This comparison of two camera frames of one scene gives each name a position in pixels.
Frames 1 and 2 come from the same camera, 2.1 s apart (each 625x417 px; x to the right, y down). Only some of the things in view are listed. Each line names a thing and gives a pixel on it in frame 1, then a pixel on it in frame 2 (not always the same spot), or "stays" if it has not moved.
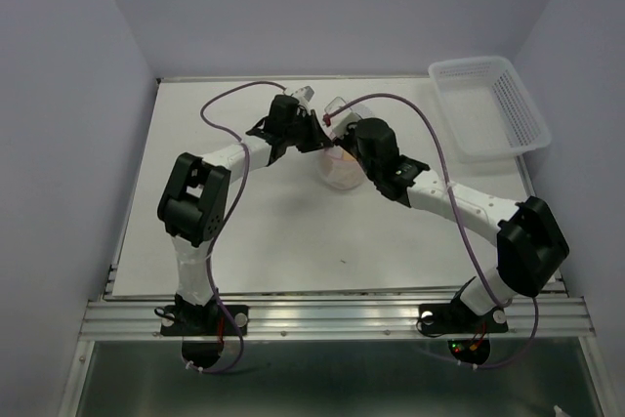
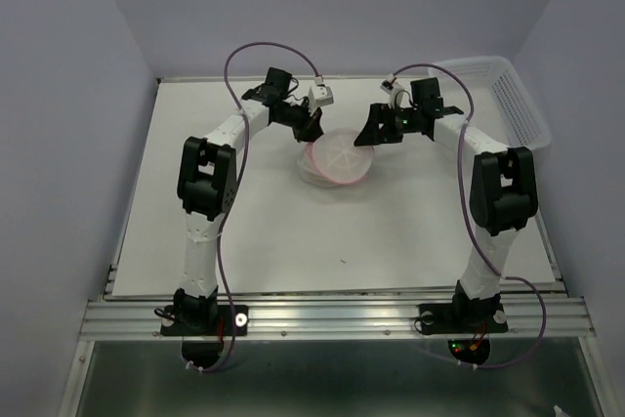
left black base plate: [202, 327] stays
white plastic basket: [489, 114] stays
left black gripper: [316, 139] → [312, 130]
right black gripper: [345, 140] → [372, 134]
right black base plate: [467, 332] stays
